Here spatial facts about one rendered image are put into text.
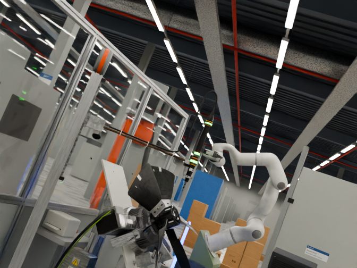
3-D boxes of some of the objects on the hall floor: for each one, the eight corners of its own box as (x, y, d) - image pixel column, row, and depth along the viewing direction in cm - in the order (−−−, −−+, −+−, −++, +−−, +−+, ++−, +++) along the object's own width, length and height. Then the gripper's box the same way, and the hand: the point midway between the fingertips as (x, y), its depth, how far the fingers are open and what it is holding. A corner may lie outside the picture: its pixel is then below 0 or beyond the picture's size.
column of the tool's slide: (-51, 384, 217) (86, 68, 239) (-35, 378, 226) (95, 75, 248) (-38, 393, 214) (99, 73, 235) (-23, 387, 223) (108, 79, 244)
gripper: (204, 148, 290) (197, 142, 274) (228, 156, 283) (221, 150, 267) (201, 158, 289) (193, 152, 273) (223, 166, 282) (217, 160, 266)
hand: (207, 151), depth 271 cm, fingers open, 8 cm apart
